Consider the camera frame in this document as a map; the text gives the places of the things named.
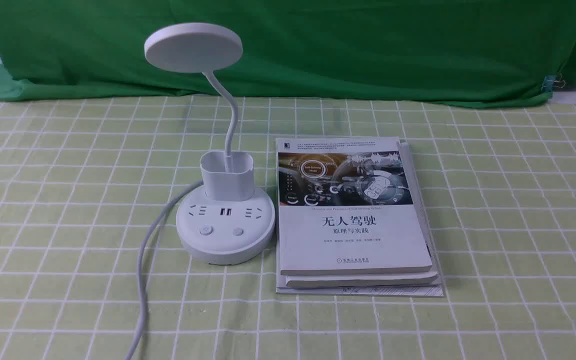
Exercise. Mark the white desk lamp with sockets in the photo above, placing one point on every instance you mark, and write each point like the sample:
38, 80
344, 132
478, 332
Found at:
224, 219

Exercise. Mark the green checkered tablecloth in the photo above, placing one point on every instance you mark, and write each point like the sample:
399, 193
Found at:
82, 180

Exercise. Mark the top book with car cover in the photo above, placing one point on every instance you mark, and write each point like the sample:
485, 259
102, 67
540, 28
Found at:
353, 235

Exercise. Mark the blue binder clip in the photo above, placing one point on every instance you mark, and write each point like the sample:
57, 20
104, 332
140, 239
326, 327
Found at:
552, 83

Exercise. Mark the green backdrop cloth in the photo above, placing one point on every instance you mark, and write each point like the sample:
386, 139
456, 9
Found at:
478, 54

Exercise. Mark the bottom thin printed booklet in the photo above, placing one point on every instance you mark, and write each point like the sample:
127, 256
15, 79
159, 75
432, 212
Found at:
434, 289

